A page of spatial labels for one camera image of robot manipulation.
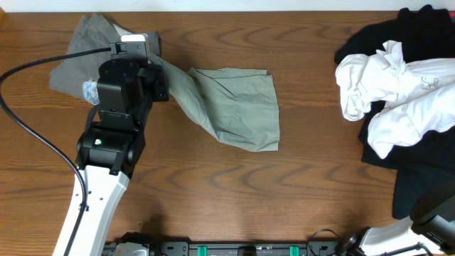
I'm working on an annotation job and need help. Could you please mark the khaki green shorts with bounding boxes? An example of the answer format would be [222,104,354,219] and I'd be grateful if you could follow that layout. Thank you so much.
[149,55,280,152]

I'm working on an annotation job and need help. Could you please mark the white t-shirt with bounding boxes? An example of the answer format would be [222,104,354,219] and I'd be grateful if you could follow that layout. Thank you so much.
[335,41,454,159]

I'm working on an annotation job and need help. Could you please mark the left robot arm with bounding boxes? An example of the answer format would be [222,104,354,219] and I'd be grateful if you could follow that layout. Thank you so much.
[53,58,169,255]

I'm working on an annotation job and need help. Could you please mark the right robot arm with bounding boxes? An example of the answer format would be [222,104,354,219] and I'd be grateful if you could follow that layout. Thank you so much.
[336,182,454,256]

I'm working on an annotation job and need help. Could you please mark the folded dark grey shorts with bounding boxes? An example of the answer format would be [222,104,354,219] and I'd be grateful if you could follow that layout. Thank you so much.
[48,13,161,101]

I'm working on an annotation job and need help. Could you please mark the black garment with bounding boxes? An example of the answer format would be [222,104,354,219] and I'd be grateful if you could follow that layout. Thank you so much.
[334,4,454,219]

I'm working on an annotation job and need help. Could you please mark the left black cable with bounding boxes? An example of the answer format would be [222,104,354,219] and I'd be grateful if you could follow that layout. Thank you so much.
[0,47,112,256]

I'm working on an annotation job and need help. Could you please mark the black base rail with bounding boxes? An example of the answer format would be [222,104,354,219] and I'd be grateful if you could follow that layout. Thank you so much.
[101,233,339,256]

